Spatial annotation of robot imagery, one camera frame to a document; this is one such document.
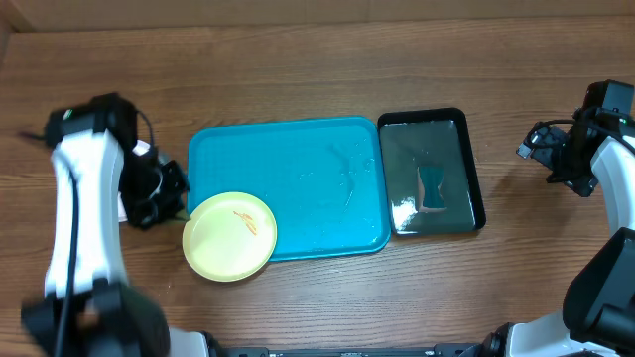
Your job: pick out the white plate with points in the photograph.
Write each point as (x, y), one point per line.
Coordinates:
(140, 149)

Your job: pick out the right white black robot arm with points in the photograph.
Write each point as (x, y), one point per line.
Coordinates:
(597, 318)

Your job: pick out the black water tray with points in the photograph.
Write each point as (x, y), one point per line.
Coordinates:
(430, 138)

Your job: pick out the yellow plate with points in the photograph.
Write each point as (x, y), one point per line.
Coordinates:
(230, 237)

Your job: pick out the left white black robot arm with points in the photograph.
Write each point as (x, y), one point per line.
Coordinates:
(89, 307)

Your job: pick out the blue plastic tray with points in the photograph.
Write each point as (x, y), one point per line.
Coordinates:
(322, 178)

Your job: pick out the green dish sponge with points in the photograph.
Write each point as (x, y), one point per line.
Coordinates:
(430, 180)

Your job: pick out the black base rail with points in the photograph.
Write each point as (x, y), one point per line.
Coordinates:
(440, 350)

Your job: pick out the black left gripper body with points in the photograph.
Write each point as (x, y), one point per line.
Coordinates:
(157, 191)

